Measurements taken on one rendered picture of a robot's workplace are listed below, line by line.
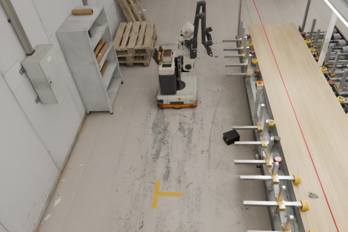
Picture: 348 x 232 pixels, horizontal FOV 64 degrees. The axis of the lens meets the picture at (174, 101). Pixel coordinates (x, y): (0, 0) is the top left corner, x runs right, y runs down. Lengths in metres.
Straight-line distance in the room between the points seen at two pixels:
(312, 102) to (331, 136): 0.54
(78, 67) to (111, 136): 1.17
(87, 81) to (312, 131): 3.18
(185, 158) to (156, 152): 0.44
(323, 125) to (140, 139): 2.50
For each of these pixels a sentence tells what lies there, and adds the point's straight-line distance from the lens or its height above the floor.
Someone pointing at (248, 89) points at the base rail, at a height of 0.70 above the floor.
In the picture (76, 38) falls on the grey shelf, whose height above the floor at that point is 1.45.
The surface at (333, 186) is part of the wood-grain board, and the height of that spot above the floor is 0.90.
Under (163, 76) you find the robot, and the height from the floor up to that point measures 0.66.
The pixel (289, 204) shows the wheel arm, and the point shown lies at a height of 0.96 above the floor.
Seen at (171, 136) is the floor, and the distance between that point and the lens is 4.29.
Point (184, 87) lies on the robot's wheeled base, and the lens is 4.72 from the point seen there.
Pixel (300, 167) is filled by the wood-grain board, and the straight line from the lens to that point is 2.95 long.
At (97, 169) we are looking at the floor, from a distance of 4.16.
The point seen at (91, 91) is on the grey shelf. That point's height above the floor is 0.50.
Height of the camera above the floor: 3.18
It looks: 41 degrees down
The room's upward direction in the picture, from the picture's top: 6 degrees counter-clockwise
